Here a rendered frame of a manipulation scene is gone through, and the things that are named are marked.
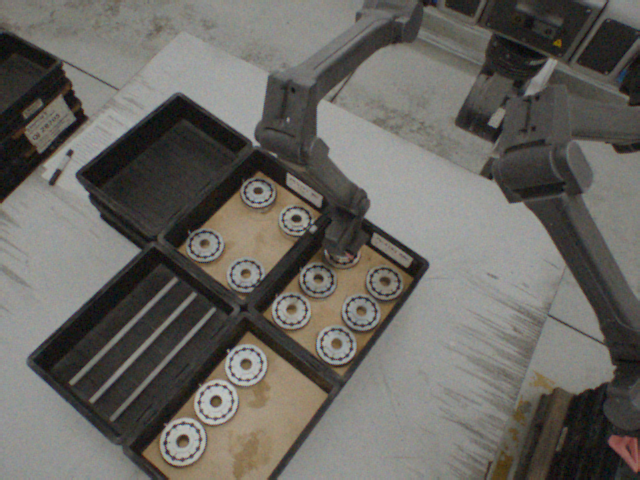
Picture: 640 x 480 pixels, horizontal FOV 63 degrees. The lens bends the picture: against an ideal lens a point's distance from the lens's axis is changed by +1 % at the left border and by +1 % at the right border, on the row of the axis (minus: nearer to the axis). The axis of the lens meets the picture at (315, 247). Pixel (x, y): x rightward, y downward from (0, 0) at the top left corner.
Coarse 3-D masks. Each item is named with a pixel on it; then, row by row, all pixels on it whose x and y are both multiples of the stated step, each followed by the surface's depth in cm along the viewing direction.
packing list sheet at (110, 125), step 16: (112, 112) 177; (96, 128) 174; (112, 128) 174; (128, 128) 175; (80, 144) 170; (96, 144) 171; (80, 160) 167; (48, 176) 164; (64, 176) 164; (80, 192) 162
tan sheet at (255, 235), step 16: (256, 176) 155; (288, 192) 153; (224, 208) 149; (240, 208) 149; (272, 208) 150; (208, 224) 146; (224, 224) 146; (240, 224) 147; (256, 224) 147; (272, 224) 148; (224, 240) 144; (240, 240) 145; (256, 240) 145; (272, 240) 145; (288, 240) 146; (224, 256) 142; (240, 256) 142; (256, 256) 143; (272, 256) 143; (208, 272) 140; (224, 272) 140
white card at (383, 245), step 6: (372, 240) 142; (378, 240) 140; (384, 240) 138; (378, 246) 143; (384, 246) 141; (390, 246) 139; (384, 252) 143; (390, 252) 141; (396, 252) 139; (402, 252) 137; (396, 258) 141; (402, 258) 139; (408, 258) 137; (402, 264) 141; (408, 264) 139
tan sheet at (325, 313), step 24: (360, 264) 144; (384, 264) 145; (288, 288) 139; (336, 288) 140; (360, 288) 141; (264, 312) 136; (288, 312) 136; (312, 312) 137; (336, 312) 137; (360, 312) 138; (384, 312) 138; (312, 336) 134; (360, 336) 135
